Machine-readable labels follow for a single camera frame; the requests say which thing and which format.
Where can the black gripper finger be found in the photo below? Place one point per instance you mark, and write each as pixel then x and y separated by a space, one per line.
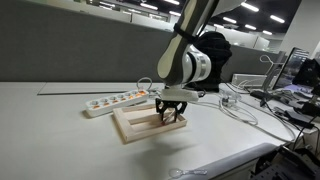
pixel 160 113
pixel 180 111

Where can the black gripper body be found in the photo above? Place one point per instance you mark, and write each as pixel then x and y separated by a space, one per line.
pixel 171 102

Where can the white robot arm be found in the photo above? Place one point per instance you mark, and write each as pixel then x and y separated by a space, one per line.
pixel 180 63

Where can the shallow wooden box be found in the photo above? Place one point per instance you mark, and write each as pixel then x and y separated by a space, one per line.
pixel 133 131

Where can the white power strip orange sockets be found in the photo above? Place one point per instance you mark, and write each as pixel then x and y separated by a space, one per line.
pixel 110 104

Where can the round clear plastic holder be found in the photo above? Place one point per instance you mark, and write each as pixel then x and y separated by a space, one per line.
pixel 230 98

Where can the clear plastic spoon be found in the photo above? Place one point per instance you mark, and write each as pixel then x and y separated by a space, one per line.
pixel 176 172

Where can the grey partition panel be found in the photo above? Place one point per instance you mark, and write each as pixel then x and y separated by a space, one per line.
pixel 76 43

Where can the black computer monitor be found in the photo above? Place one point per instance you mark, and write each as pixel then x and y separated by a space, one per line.
pixel 290 68

